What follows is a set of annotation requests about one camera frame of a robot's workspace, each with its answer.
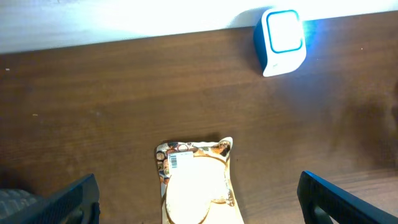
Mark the grey plastic mesh basket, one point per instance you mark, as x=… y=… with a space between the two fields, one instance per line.
x=15 y=200

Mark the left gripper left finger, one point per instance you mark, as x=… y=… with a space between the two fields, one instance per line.
x=76 y=203

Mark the white barcode scanner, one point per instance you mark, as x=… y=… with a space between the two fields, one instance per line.
x=279 y=41

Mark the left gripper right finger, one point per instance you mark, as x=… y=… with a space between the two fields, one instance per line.
x=324 y=202

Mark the beige oats pouch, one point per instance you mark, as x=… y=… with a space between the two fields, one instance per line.
x=195 y=182

